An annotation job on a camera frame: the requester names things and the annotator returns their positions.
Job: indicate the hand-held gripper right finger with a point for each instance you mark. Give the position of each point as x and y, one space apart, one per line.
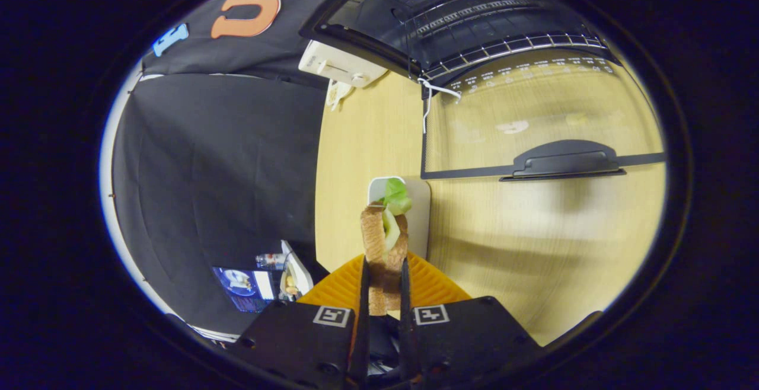
406 331

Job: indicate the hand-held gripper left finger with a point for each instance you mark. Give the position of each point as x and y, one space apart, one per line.
363 331

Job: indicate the toast lettuce sandwich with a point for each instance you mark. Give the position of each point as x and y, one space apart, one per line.
373 242

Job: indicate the black toaster oven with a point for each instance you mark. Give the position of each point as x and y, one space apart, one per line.
563 156

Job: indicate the white pop-up toaster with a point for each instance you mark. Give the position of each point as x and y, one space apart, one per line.
338 67

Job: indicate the white printed package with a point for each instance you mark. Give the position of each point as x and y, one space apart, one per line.
296 274

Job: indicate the small white plate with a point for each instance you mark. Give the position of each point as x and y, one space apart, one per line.
420 218

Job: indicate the clear plastic bottle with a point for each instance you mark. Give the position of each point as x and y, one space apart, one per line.
270 259

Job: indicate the blue printed box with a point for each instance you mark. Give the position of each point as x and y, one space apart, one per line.
243 286

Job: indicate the black backdrop cloth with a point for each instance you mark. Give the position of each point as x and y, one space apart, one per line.
225 159

